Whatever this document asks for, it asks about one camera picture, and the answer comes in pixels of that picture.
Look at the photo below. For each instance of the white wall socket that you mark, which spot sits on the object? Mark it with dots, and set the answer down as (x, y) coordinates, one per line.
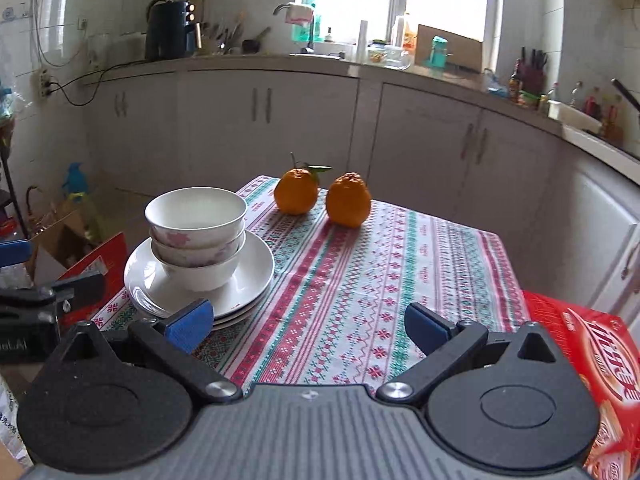
(83, 24)

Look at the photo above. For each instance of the dark sauce bottle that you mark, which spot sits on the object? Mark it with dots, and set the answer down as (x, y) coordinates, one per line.
(515, 85)

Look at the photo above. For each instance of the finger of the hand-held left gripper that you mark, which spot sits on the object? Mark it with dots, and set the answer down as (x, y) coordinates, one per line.
(80, 285)
(15, 251)

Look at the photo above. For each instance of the clear oil bottle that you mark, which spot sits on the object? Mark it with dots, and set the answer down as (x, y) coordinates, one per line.
(404, 30)

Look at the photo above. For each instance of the red cardboard box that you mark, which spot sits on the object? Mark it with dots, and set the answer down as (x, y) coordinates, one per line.
(107, 260)

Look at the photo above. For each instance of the green dish soap bottle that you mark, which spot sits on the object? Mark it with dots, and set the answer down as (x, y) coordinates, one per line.
(302, 32)

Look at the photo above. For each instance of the red-labelled bottle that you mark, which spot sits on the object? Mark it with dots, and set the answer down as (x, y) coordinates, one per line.
(592, 107)

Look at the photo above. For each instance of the brown cardboard box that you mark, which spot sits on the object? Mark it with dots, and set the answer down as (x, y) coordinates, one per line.
(55, 245)

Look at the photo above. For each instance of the blue plastic bottle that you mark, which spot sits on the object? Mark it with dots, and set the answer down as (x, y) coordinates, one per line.
(75, 180)

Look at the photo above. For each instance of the white kitchen cabinet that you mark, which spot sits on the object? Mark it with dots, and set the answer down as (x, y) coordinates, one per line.
(300, 120)

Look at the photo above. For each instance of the white power strip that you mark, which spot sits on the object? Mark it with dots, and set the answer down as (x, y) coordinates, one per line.
(45, 85)

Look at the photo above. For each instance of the utensil holder with utensils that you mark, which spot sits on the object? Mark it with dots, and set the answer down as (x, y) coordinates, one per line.
(222, 40)

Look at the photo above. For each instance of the clear seasoning bottle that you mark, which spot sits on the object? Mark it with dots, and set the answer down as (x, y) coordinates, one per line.
(576, 95)

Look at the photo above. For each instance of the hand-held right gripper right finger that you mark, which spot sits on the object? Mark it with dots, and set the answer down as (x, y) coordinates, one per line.
(425, 330)

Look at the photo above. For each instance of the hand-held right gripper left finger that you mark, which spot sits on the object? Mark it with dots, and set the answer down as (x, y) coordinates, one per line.
(190, 325)

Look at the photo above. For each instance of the teal water bottle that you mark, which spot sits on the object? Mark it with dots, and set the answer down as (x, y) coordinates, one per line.
(440, 52)

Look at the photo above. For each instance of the dark blue air fryer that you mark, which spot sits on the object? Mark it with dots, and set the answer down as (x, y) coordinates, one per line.
(172, 30)

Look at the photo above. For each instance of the black mortar with pestle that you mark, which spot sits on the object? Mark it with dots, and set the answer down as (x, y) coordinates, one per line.
(252, 45)

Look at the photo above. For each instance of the red gift box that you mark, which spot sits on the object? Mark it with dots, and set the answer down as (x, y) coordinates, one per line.
(600, 350)

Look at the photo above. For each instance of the white plastic tray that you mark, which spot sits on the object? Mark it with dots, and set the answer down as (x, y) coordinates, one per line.
(575, 116)

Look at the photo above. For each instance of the white bowl with pink flowers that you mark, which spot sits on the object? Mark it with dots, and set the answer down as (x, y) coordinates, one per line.
(200, 277)
(195, 210)
(210, 255)

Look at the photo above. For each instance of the orange with stem and leaves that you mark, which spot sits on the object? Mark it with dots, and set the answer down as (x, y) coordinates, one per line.
(296, 192)

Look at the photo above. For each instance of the metal faucet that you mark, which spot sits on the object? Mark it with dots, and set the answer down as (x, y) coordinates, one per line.
(280, 7)

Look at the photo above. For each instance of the knife block with knives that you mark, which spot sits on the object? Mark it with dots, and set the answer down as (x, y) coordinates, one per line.
(532, 75)

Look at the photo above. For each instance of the red green patterned tablecloth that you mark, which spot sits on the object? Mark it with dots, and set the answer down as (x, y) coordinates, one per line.
(350, 285)

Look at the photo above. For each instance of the pink cloth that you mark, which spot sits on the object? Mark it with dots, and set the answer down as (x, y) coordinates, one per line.
(298, 14)

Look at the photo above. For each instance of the wooden cutting board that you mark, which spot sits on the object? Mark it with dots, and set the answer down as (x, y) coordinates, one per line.
(465, 50)

